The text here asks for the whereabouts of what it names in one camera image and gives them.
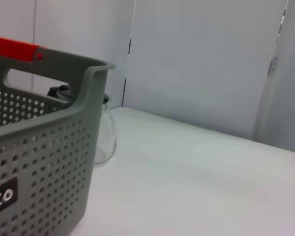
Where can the grey perforated storage bin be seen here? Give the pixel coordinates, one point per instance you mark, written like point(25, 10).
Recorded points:
point(51, 159)

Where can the clear glass flask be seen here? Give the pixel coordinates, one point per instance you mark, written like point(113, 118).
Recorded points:
point(108, 137)

